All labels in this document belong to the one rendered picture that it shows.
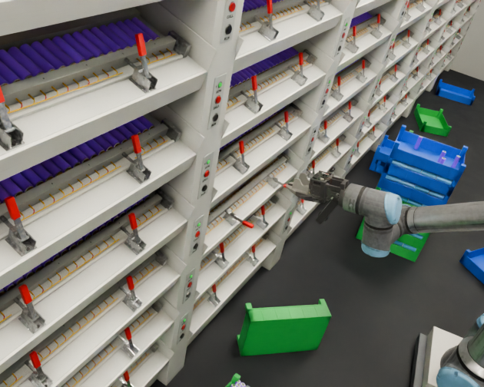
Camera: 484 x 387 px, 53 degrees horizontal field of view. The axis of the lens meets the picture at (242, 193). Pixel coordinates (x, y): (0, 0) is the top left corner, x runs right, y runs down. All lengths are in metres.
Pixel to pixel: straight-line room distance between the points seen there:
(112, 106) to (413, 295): 1.79
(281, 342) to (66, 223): 1.14
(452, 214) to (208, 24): 0.96
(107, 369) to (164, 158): 0.60
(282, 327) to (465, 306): 0.96
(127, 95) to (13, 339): 0.47
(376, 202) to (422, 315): 0.86
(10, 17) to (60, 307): 0.56
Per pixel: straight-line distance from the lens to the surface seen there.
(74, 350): 1.17
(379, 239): 1.57
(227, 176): 1.34
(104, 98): 0.82
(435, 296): 2.38
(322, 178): 1.57
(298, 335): 1.82
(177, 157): 1.04
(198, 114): 1.03
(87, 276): 1.04
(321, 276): 2.20
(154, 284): 1.28
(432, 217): 1.61
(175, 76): 0.93
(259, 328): 1.73
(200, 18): 0.96
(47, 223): 0.86
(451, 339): 2.06
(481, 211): 1.54
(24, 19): 0.65
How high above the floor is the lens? 1.50
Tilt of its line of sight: 36 degrees down
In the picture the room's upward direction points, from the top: 12 degrees clockwise
